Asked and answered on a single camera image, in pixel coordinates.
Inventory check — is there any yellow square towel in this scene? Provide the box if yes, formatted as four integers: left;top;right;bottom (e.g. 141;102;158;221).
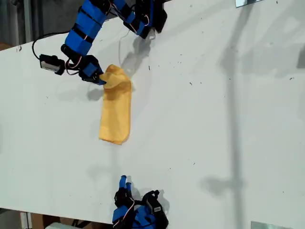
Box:
98;63;133;146

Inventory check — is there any white container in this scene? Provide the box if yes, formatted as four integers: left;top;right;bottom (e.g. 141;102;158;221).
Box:
46;221;74;229

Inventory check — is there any white table leg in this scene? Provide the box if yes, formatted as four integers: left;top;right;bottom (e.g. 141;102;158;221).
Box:
20;211;33;229

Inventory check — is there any black camera box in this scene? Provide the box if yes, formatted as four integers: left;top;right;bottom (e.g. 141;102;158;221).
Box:
142;189;167;218
39;53;66;76

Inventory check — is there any black camera cable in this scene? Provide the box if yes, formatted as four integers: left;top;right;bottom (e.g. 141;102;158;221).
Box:
32;30;72;60

